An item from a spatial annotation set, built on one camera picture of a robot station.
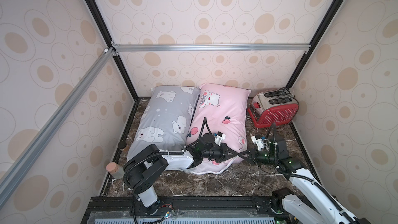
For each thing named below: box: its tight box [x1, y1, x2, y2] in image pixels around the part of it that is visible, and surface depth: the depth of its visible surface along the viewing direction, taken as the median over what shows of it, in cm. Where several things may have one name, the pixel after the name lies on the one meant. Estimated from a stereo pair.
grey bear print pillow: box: [126, 85, 201, 161], surface depth 90 cm
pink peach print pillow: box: [186, 82, 252, 175], surface depth 99 cm
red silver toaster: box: [247, 89, 300, 129], surface depth 99 cm
